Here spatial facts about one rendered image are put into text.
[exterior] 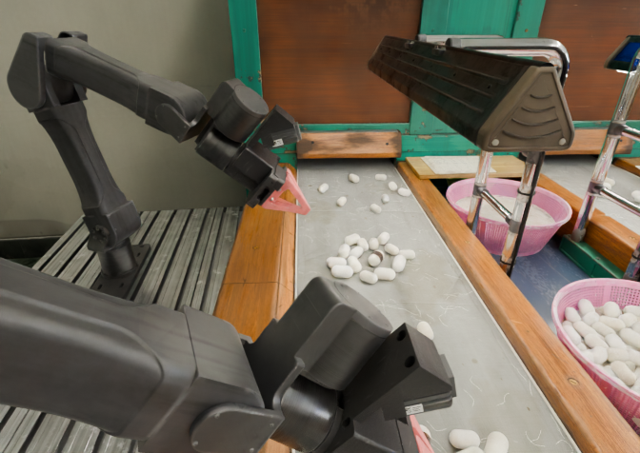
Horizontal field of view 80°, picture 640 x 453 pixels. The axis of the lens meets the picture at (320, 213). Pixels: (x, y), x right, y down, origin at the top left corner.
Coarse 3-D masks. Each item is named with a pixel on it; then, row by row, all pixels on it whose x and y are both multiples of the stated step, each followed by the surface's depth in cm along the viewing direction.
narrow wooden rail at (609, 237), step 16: (544, 176) 103; (560, 192) 93; (576, 208) 85; (592, 224) 80; (608, 224) 79; (560, 240) 90; (592, 240) 80; (608, 240) 76; (624, 240) 73; (608, 256) 76; (624, 256) 72
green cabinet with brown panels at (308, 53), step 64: (256, 0) 95; (320, 0) 96; (384, 0) 97; (448, 0) 96; (512, 0) 98; (576, 0) 99; (256, 64) 101; (320, 64) 103; (576, 64) 106; (256, 128) 109; (320, 128) 110; (384, 128) 111; (448, 128) 112
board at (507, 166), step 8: (408, 160) 111; (416, 160) 111; (496, 160) 111; (504, 160) 111; (512, 160) 111; (520, 160) 111; (416, 168) 105; (424, 168) 105; (496, 168) 105; (504, 168) 105; (512, 168) 105; (520, 168) 105; (424, 176) 101; (432, 176) 101; (440, 176) 101; (448, 176) 101; (456, 176) 101; (464, 176) 101; (472, 176) 101; (496, 176) 102; (504, 176) 102; (512, 176) 102; (520, 176) 102
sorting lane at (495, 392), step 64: (320, 192) 99; (384, 192) 99; (320, 256) 72; (384, 256) 72; (448, 256) 72; (448, 320) 57; (512, 384) 47; (448, 448) 40; (512, 448) 40; (576, 448) 40
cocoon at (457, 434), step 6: (450, 432) 40; (456, 432) 40; (462, 432) 40; (468, 432) 40; (474, 432) 40; (450, 438) 40; (456, 438) 39; (462, 438) 39; (468, 438) 39; (474, 438) 39; (456, 444) 39; (462, 444) 39; (468, 444) 39; (474, 444) 39
